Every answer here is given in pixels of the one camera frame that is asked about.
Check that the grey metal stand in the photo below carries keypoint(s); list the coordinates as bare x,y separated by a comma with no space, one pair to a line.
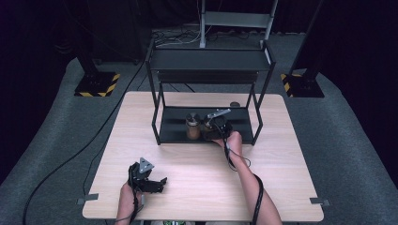
237,19

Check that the grey tape strip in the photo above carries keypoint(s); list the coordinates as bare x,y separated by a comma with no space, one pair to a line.
319,201
87,198

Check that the black stand post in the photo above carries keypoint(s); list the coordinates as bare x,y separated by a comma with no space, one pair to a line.
87,59
308,40

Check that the dark round table grommet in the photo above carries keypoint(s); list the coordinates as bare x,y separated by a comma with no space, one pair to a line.
235,104

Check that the black yellow striped base plate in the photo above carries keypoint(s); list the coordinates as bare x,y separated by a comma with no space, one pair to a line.
302,86
97,84

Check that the person's right hand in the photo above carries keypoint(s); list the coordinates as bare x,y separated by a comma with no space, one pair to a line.
234,142

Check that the person's left hand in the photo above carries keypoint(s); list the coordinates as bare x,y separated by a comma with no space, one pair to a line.
128,201

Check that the black metal two-tier rack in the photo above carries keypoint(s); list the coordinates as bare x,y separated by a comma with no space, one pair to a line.
206,59

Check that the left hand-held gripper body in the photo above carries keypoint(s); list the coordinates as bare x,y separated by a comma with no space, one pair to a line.
140,176

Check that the green patterned object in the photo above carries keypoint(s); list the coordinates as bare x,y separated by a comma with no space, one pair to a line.
173,223

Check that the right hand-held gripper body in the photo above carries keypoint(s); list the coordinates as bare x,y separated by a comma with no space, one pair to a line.
222,126

